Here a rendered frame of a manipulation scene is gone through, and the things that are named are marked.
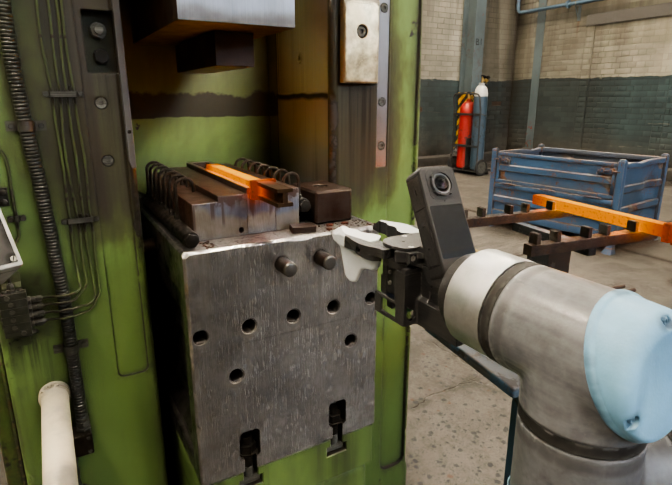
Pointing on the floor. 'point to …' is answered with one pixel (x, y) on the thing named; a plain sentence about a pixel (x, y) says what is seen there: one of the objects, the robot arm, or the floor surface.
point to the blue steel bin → (578, 183)
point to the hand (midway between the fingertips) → (359, 226)
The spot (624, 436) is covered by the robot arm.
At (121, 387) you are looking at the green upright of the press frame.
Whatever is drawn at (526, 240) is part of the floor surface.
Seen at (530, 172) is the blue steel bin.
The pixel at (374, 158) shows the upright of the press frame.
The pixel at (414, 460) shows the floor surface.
